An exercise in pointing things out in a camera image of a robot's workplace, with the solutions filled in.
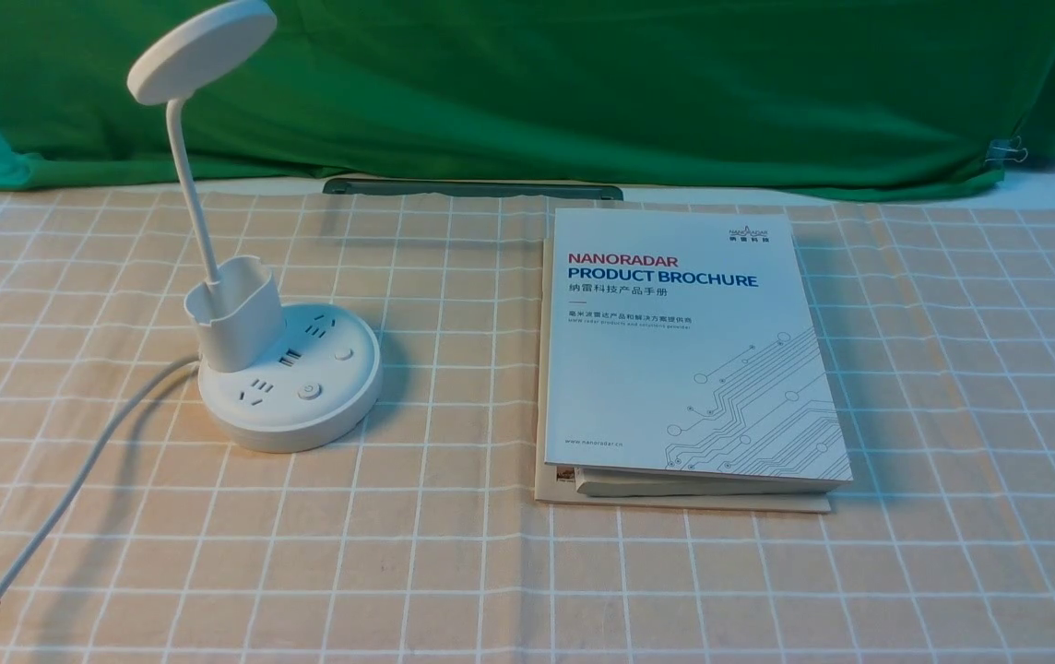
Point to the white Nanoradar product brochure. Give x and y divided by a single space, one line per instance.
728 243

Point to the beige checkered tablecloth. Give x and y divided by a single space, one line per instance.
418 539

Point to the grey metal bar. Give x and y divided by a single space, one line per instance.
385 187

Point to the green backdrop cloth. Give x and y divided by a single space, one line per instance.
868 101

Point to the beige booklet under brochure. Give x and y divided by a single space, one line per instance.
675 504

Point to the metal binder clip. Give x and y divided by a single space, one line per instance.
1001 152

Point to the white desk lamp socket base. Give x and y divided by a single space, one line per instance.
276 377

